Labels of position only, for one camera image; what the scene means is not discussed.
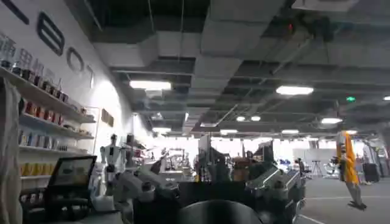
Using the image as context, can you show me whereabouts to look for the pale hanging cloth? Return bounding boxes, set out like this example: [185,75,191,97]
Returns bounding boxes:
[0,77,24,224]

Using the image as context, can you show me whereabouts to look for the black office chair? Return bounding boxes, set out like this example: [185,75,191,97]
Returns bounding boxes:
[43,155,98,220]

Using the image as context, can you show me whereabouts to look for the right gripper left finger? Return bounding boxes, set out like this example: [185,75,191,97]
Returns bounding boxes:
[113,169,181,204]

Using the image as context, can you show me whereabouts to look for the white humanoid robot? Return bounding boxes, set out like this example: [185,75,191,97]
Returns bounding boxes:
[99,133,128,175]

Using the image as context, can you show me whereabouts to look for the tripod stand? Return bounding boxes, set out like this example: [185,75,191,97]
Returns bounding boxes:
[311,159,324,178]

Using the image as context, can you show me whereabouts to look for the wall shelf with goods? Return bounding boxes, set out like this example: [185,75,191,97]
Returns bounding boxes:
[0,33,99,211]

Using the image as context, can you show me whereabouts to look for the cluttered desks with monitors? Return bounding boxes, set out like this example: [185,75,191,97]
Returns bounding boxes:
[194,133,277,183]

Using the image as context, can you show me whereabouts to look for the rectangular ceiling light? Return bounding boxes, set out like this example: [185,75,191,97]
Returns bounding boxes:
[275,85,315,96]
[129,79,172,91]
[320,117,344,125]

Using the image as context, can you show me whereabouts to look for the dark wall picture frames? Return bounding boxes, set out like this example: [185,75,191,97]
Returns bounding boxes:
[101,108,115,128]

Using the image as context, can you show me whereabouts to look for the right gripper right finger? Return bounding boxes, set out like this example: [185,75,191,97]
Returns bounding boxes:
[245,166,307,214]

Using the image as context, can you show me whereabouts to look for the person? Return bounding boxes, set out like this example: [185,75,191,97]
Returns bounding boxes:
[331,130,369,211]

